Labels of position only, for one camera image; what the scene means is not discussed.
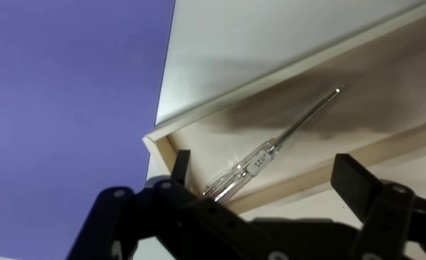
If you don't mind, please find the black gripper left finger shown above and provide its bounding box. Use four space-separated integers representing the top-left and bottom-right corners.
67 149 253 260

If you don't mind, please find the purple paper sheet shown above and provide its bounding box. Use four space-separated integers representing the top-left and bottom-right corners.
0 0 175 260

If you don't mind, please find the clear handle screwdriver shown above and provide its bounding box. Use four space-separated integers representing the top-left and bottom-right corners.
202 86 342 202

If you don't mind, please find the wooden divided tray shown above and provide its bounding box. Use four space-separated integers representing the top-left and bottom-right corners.
143 0 426 212

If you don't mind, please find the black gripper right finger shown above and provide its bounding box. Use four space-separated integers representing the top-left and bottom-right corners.
331 153 426 260

